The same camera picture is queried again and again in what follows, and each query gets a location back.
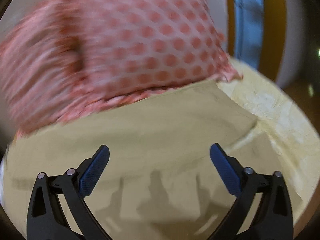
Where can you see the left pink polka-dot pillow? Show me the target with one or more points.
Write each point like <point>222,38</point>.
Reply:
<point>40,65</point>

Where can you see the yellow floral bed sheet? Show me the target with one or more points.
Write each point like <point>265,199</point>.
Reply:
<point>292,136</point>

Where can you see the right pink polka-dot pillow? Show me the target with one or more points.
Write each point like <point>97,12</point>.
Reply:
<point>128,50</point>

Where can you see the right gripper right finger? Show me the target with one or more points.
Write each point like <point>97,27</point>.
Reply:
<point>273,218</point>

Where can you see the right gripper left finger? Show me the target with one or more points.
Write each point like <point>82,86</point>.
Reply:
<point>46,219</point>

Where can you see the wooden framed window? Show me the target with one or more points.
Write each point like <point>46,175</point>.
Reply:
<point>256,33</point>

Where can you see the khaki beige pants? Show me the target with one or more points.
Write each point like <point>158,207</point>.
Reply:
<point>160,182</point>

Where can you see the pink polka-dot pillow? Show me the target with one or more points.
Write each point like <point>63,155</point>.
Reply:
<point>40,65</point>
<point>128,50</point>

